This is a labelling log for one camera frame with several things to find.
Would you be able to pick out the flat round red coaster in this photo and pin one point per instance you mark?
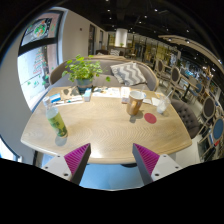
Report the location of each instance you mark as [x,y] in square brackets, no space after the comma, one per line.
[150,118]

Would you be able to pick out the white paper napkin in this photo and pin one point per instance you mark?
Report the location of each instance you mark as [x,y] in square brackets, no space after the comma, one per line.
[147,101]

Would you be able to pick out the clear plastic cup with straw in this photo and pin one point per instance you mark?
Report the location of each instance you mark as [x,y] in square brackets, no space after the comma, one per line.
[162,106]

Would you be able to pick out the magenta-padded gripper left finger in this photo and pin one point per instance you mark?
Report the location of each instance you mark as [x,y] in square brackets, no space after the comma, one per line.
[77,158]

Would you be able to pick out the clear green-label drink bottle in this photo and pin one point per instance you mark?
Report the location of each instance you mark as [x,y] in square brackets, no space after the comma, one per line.
[57,123]

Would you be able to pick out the grey curved sofa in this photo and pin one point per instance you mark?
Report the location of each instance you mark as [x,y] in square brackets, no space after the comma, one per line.
[100,80]

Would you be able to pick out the grey tufted armchair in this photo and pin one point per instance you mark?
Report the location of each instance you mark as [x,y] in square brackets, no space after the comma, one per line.
[186,115]

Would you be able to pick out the grey zigzag cushion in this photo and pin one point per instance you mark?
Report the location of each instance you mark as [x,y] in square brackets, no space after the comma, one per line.
[128,74]

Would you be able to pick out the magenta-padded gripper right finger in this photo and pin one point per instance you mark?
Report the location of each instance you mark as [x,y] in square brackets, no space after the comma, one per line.
[146,159]

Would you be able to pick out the window with festive stickers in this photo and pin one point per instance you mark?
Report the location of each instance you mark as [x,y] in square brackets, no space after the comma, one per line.
[36,66]

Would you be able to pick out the small blue white box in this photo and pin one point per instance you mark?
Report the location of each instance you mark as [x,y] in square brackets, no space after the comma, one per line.
[87,95]

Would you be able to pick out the white printed pamphlet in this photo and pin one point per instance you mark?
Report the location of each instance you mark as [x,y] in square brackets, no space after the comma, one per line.
[106,92]

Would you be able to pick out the brown ceramic mug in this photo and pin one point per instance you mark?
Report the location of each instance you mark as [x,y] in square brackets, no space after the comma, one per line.
[135,103]

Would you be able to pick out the white tissue box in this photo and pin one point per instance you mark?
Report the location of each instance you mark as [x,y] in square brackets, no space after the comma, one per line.
[125,95]

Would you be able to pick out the white round column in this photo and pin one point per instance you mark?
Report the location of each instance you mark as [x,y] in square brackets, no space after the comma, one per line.
[120,37]

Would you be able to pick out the group of dining chairs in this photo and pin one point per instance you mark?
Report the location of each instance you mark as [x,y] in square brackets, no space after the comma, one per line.
[209,106]

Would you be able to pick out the ceiling spot lights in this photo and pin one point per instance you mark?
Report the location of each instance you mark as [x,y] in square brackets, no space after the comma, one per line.
[155,10]

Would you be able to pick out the potted green plant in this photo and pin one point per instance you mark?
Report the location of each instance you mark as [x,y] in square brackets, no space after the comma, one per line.
[83,71]

